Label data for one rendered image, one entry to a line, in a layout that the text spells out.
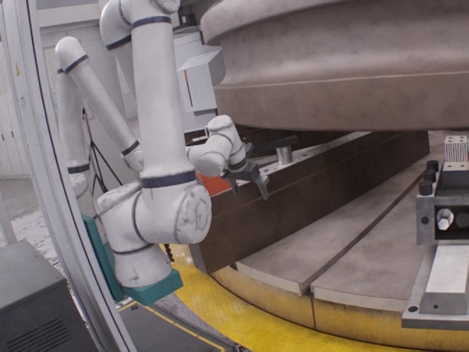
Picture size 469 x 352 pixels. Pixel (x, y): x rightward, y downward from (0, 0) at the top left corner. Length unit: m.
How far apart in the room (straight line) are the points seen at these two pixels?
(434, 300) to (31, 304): 1.27
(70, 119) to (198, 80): 4.46
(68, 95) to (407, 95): 1.50
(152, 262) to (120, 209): 0.19
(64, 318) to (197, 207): 0.52
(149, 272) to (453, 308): 1.01
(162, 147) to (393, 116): 1.19
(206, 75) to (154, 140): 4.93
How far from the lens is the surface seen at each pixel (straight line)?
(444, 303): 1.43
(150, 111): 1.06
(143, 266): 1.21
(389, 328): 1.80
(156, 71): 1.07
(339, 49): 2.18
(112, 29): 1.22
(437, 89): 1.87
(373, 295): 1.68
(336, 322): 1.91
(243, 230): 2.13
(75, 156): 1.76
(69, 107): 1.75
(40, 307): 1.16
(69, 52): 1.62
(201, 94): 6.09
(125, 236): 1.17
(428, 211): 1.62
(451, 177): 1.64
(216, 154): 1.32
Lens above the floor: 1.27
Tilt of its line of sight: 15 degrees down
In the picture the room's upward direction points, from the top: 12 degrees counter-clockwise
